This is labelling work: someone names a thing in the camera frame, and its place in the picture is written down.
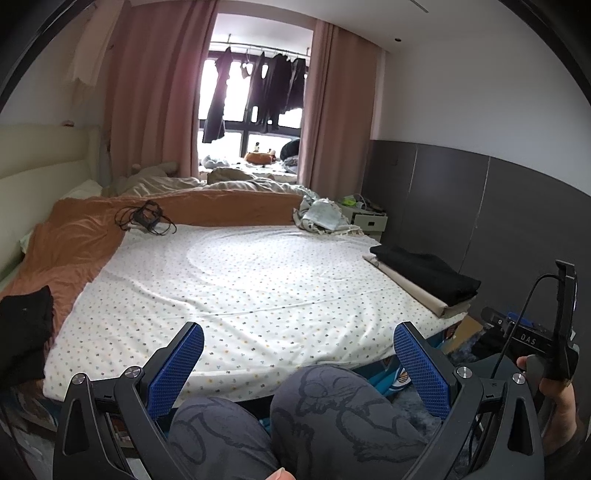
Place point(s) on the person's leg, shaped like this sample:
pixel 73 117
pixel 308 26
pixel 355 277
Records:
pixel 346 415
pixel 217 443

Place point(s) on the crumpled light blue cloth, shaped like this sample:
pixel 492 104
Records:
pixel 323 214

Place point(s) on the white pillow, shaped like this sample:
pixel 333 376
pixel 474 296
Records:
pixel 85 190

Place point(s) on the dark folded cloth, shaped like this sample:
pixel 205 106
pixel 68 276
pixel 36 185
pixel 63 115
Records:
pixel 25 332

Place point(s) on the person's right forearm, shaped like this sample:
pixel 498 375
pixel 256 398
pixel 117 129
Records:
pixel 563 434

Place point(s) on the beige hanging cloth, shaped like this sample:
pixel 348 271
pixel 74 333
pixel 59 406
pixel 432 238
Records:
pixel 87 55

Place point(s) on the orange plush toy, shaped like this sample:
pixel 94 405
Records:
pixel 258 158

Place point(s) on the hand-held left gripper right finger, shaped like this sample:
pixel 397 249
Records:
pixel 425 374

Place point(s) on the small green item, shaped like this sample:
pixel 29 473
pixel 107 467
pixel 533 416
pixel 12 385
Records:
pixel 348 201

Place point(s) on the person's right hand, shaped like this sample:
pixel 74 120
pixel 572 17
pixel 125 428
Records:
pixel 556 392

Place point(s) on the pink curtain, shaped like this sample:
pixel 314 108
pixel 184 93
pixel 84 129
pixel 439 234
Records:
pixel 337 115
pixel 152 92

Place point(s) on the person's left leg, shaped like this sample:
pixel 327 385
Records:
pixel 217 443

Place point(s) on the black jacket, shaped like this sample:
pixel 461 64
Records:
pixel 429 274

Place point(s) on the beige crumpled duvet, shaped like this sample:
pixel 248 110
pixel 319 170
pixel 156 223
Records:
pixel 184 183

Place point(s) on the bed with dotted sheet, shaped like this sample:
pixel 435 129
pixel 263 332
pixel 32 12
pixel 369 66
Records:
pixel 258 286

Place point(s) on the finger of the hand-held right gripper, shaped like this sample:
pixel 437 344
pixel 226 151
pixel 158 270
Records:
pixel 494 318

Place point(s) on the dark bundle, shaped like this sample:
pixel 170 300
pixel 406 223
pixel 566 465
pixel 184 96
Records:
pixel 290 148

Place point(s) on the dark framed window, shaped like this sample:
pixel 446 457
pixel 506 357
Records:
pixel 231 110

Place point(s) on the person's left hand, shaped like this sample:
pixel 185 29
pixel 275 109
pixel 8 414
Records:
pixel 276 474

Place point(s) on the white nightstand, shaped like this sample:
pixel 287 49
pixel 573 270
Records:
pixel 369 224

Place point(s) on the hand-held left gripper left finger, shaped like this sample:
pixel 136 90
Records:
pixel 178 369

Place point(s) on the beige folded cloth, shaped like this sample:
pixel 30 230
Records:
pixel 406 284

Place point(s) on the orange blanket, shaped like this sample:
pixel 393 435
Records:
pixel 78 230

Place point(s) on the person's right leg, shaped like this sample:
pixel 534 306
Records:
pixel 346 415

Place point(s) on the row of hanging dark clothes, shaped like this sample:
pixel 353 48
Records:
pixel 272 83

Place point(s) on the cream headboard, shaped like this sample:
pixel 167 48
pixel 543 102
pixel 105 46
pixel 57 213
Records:
pixel 41 170

